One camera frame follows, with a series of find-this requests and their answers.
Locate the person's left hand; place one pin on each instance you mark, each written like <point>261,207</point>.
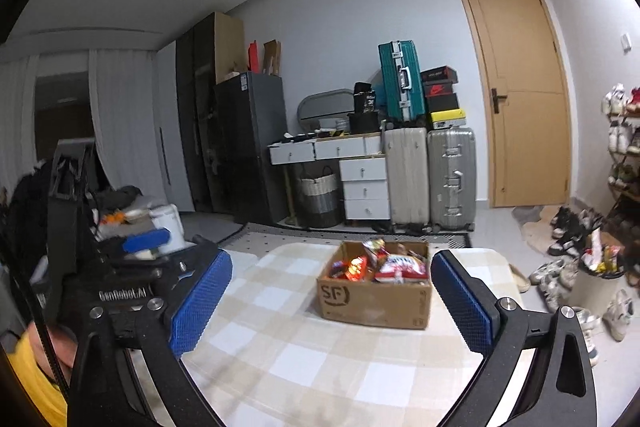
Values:
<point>55,347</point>

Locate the grey beige door mat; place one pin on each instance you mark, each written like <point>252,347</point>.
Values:
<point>535,229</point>

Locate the black wardrobe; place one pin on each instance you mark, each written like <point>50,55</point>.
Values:
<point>195,117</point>

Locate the red cookie packet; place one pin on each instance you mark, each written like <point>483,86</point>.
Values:
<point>374,247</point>
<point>337,270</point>

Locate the plain dark shoe box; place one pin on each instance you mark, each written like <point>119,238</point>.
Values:
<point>441,103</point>

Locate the small brown cardboard piece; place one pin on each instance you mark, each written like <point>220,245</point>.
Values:
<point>272,57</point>

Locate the silver suitcase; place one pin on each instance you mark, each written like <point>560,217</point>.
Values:
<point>452,177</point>

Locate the tan wooden door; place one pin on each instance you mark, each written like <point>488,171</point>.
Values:
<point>525,107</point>

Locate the dark cloth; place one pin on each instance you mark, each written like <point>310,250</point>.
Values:
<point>120,199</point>

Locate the white wall switch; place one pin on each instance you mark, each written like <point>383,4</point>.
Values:
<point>626,42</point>

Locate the red paper bag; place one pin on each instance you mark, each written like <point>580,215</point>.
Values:
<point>254,59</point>

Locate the large cardboard sheet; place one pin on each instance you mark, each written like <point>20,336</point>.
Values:
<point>230,42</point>

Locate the black storage box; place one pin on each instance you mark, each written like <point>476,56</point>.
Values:
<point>365,123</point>

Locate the rows of racked sneakers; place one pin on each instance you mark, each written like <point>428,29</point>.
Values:
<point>617,102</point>

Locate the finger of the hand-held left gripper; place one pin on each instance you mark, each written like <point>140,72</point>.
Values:
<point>192,252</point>
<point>147,241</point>

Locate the white kettle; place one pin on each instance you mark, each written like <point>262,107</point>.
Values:
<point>167,227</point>

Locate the beige suitcase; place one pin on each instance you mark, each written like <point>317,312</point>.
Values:
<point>407,177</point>

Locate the brown cardboard box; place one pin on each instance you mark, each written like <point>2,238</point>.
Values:
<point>370,302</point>

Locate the white red snack bag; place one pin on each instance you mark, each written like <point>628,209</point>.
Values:
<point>400,268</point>

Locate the black paper bag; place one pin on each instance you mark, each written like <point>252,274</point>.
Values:
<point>365,97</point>

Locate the grey white laundry basket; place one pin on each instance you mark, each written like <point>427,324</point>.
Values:
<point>317,202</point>

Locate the teal suitcase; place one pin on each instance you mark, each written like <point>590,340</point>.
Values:
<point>395,87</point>

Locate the white wardrobe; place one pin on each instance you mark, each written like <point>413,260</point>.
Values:
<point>172,132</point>

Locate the beige slipper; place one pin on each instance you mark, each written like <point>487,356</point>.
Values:
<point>519,278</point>

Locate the white desk with drawers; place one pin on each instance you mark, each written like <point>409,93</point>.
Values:
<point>365,187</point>

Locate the white trash bin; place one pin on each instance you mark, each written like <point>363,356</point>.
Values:
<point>595,292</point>

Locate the white curtain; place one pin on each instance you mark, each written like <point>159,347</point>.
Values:
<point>120,117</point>

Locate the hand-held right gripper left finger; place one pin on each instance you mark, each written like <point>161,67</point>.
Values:
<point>197,307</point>

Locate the pile of assorted shoes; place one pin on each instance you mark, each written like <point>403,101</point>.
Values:
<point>560,232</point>

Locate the black yellow shoe box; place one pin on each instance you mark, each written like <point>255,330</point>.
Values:
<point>447,119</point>

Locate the grey oval mirror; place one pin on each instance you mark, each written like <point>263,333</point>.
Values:
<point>325,107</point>

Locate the black fridge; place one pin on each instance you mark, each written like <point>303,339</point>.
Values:
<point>247,147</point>

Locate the red orange snack packet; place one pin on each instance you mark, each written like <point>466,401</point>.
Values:
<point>356,268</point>

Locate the person's left forearm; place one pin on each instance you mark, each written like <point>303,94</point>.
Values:
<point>25,382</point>

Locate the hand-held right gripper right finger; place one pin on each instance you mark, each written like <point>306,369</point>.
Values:
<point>465,302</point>

